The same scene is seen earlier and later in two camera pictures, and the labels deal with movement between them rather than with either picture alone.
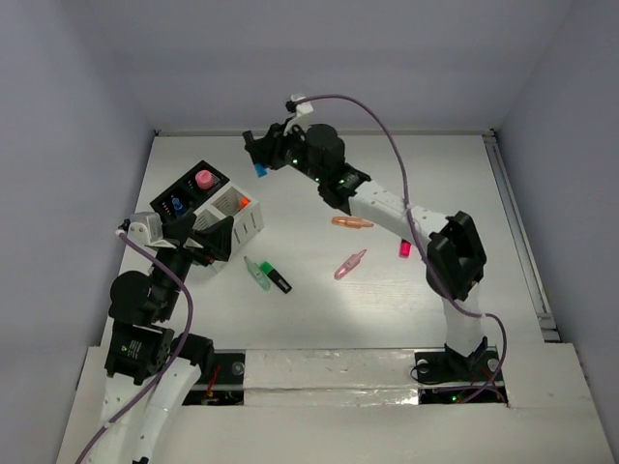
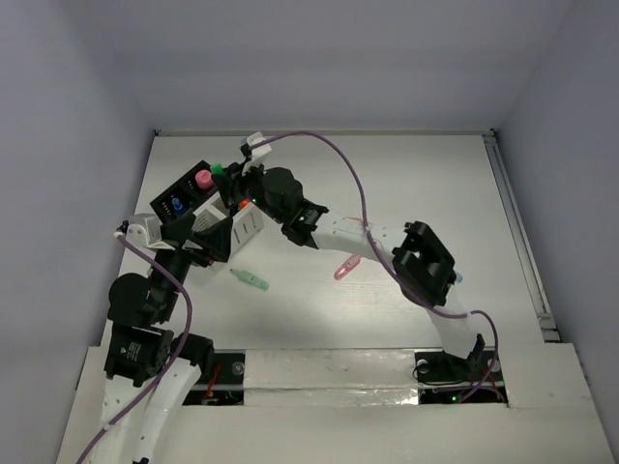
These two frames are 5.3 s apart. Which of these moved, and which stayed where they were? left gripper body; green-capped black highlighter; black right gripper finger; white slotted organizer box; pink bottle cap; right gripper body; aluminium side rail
Moved: black right gripper finger; right gripper body; green-capped black highlighter
Stayed: white slotted organizer box; aluminium side rail; pink bottle cap; left gripper body
